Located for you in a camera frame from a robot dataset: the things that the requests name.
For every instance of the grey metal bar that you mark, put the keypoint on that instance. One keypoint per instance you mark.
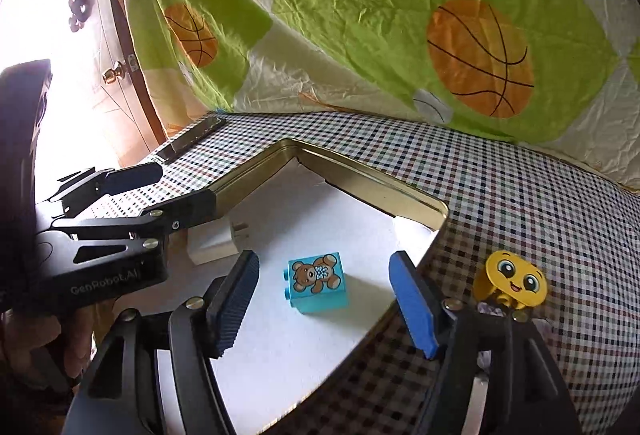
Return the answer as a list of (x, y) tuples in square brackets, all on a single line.
[(192, 137)]

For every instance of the brass door knob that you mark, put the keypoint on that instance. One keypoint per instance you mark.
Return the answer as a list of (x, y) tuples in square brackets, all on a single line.
[(112, 75)]

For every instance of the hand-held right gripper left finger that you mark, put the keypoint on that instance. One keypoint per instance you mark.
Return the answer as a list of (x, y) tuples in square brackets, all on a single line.
[(235, 310)]

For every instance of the gold tin box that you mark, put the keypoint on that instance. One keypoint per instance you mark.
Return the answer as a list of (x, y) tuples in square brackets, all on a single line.
[(350, 175)]

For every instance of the person's left hand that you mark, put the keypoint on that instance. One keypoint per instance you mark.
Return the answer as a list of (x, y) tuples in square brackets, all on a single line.
[(75, 340)]

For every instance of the wooden door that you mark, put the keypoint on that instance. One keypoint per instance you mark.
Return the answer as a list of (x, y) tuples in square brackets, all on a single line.
[(95, 40)]

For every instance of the blue teddy bear block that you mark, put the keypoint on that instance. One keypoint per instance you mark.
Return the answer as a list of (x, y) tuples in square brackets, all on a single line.
[(320, 295)]

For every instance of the white charger plug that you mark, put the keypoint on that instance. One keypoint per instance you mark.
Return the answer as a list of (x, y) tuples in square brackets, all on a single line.
[(210, 245)]

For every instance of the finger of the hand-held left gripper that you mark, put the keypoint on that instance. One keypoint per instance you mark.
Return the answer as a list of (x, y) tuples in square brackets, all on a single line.
[(195, 210), (135, 177)]

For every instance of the white paper lining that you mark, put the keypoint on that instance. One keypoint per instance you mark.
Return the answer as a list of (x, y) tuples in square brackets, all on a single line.
[(320, 225)]

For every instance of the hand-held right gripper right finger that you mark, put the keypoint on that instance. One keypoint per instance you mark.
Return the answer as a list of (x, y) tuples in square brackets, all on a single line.
[(410, 305)]

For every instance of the yellow smiley face toy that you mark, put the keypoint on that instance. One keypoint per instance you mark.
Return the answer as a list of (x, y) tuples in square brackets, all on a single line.
[(510, 277)]

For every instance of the checkered tablecloth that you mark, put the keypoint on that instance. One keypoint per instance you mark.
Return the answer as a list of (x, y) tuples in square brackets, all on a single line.
[(525, 195)]

